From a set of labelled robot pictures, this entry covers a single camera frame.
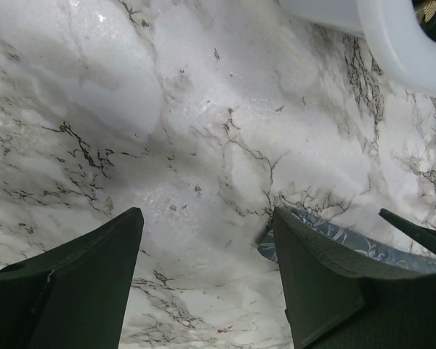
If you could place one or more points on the grey blue floral tie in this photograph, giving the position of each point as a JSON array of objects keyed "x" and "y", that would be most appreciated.
[{"x": 366, "y": 246}]

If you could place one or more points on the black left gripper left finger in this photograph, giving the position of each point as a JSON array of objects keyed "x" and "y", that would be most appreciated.
[{"x": 75, "y": 295}]

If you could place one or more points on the white plastic basket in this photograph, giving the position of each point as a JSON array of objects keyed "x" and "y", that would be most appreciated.
[{"x": 392, "y": 33}]

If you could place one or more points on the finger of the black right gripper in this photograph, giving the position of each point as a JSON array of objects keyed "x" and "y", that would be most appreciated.
[{"x": 423, "y": 236}]

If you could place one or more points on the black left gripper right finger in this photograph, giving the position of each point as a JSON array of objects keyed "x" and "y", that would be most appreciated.
[{"x": 338, "y": 298}]

